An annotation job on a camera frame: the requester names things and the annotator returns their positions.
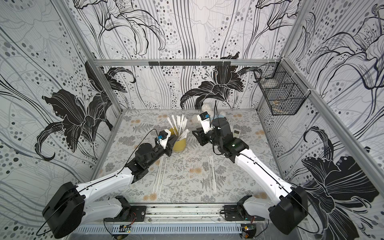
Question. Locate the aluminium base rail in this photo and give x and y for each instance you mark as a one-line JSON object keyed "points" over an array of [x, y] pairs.
{"points": [[210, 213]]}

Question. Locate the horizontal aluminium back bar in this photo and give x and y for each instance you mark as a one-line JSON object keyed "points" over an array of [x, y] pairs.
{"points": [[152, 63]]}

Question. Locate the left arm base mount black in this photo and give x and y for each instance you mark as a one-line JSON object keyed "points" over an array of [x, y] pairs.
{"points": [[129, 211]]}

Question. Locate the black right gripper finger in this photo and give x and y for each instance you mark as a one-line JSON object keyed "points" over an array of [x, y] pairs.
{"points": [[198, 130], [201, 138]]}

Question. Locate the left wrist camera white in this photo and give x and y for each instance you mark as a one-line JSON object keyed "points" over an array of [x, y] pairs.
{"points": [[163, 137]]}

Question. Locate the black wire basket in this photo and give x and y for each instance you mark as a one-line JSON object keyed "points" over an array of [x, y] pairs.
{"points": [[277, 81]]}

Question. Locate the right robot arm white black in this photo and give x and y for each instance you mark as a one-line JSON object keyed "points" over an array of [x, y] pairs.
{"points": [[278, 190]]}

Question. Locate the white plush bunny toy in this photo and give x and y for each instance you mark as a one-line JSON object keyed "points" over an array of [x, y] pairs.
{"points": [[212, 110]]}

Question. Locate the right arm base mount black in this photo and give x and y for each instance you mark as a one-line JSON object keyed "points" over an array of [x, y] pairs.
{"points": [[238, 213]]}

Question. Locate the aluminium frame post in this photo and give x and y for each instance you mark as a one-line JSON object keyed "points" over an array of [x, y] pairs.
{"points": [[65, 13]]}

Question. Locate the yellow metal cup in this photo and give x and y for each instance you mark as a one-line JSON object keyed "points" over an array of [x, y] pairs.
{"points": [[181, 142]]}

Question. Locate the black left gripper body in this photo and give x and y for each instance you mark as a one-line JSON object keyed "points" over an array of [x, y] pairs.
{"points": [[158, 151]]}

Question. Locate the bundle of wrapped straws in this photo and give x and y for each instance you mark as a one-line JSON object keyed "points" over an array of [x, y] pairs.
{"points": [[179, 126]]}

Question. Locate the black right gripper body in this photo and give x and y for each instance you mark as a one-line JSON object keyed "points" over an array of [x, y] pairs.
{"points": [[201, 137]]}

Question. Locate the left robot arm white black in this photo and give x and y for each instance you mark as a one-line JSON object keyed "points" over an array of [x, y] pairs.
{"points": [[74, 205]]}

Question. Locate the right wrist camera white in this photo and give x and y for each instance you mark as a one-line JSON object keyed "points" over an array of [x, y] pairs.
{"points": [[205, 120]]}

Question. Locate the white remote control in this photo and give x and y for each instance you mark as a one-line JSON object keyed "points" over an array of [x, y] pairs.
{"points": [[236, 133]]}

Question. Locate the white slotted cable duct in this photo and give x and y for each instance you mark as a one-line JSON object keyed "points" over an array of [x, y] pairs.
{"points": [[162, 229]]}

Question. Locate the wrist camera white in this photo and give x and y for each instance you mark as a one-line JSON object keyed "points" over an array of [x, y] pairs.
{"points": [[205, 120], [163, 137]]}

